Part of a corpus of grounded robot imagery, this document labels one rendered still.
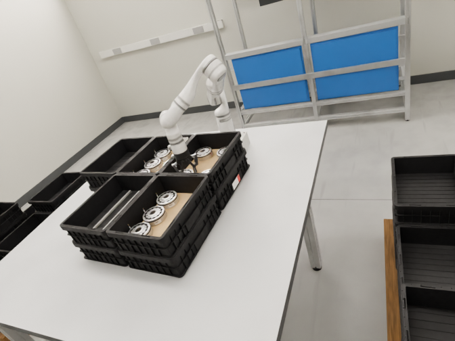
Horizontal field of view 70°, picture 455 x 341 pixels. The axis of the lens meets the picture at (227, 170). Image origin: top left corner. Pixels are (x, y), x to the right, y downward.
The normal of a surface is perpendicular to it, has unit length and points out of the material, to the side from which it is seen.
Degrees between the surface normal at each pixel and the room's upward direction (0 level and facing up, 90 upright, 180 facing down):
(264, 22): 90
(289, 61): 90
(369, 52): 90
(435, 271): 0
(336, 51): 90
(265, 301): 0
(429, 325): 0
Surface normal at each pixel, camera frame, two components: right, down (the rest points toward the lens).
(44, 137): 0.90, -0.04
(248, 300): -0.28, -0.81
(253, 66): -0.33, 0.58
